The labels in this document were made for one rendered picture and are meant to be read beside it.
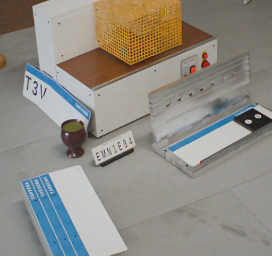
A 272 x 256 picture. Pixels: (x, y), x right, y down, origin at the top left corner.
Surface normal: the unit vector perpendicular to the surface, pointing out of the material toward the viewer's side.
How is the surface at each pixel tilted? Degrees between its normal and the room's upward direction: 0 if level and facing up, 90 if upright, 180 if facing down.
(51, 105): 69
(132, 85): 90
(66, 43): 90
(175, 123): 83
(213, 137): 0
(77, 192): 0
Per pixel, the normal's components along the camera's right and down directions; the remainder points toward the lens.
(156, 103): 0.60, 0.32
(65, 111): -0.79, 0.02
